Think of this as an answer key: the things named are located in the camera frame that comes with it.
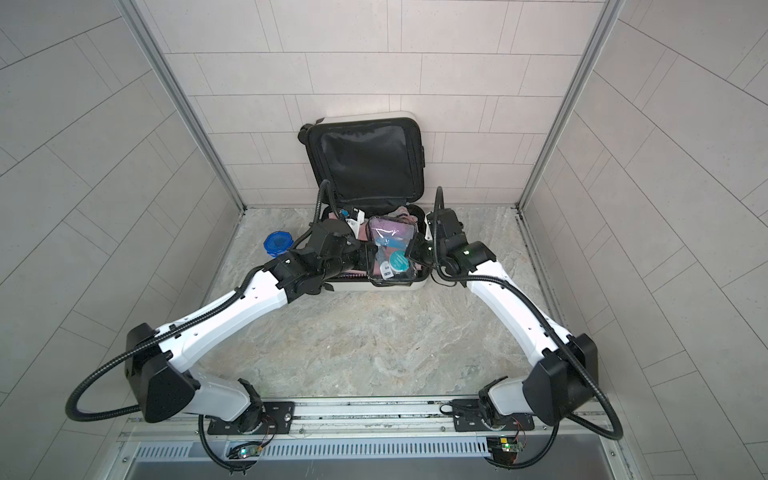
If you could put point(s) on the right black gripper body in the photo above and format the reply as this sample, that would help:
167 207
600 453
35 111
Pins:
428 250

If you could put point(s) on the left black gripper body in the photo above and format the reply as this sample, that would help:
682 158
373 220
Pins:
346 261

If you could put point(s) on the pink shark print garment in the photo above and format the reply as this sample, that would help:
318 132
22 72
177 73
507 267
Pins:
405 215

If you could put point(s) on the clear container with blue lid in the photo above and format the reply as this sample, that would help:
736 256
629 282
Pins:
277 243

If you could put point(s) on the clear toiletry pouch black trim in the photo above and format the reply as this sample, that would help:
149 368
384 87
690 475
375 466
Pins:
393 249

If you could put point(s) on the black and white suitcase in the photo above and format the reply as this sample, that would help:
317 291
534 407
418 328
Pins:
374 162

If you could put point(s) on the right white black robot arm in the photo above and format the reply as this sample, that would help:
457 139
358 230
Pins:
563 381

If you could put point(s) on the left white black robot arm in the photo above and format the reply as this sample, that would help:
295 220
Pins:
160 362

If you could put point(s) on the right green circuit board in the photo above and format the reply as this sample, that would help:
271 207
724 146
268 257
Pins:
505 450

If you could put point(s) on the green circuit board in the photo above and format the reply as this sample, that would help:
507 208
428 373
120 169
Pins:
505 450
245 451

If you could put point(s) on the left green circuit board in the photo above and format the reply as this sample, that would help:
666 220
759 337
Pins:
245 451

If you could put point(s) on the aluminium mounting rail frame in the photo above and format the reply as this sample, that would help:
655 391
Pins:
367 438

